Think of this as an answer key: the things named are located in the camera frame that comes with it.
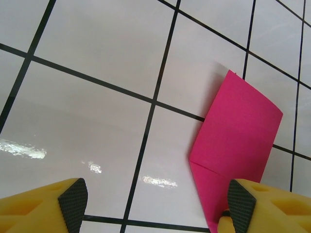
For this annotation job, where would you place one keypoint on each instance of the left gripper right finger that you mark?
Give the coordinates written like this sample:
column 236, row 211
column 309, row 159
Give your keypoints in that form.
column 272, row 213

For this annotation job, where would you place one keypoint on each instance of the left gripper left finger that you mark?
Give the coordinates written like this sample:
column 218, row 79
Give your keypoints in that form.
column 36, row 208

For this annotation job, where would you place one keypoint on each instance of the pink cloth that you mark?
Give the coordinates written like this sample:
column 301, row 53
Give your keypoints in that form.
column 238, row 126

